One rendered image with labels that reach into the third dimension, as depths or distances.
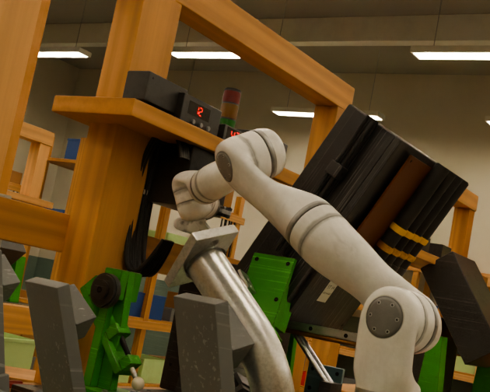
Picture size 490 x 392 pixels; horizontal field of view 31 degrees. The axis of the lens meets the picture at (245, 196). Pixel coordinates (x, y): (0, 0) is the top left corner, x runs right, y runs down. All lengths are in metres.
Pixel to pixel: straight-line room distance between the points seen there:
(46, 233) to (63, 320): 1.37
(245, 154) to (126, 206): 0.68
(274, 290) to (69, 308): 1.36
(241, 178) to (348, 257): 0.24
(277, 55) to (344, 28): 7.70
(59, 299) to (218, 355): 0.16
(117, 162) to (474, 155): 9.60
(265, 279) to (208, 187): 0.45
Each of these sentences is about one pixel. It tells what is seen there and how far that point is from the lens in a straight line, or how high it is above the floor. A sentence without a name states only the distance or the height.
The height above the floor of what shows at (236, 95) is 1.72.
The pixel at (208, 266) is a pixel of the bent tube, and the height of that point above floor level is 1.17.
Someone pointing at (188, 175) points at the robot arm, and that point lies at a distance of 1.74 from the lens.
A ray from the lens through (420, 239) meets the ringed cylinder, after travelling 2.23.
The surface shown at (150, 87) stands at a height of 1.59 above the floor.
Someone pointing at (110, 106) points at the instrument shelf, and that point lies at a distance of 1.95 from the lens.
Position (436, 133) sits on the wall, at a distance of 11.71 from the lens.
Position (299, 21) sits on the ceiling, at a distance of 10.62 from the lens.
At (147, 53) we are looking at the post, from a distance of 2.13.
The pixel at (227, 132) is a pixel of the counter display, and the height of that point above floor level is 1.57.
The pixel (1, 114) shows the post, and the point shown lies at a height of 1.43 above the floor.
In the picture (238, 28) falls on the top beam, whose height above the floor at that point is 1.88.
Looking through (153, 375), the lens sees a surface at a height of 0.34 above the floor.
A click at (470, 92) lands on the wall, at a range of 11.72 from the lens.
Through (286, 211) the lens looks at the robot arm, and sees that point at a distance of 1.38.
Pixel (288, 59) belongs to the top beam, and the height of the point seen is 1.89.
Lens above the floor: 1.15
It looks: 7 degrees up
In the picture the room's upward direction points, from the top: 11 degrees clockwise
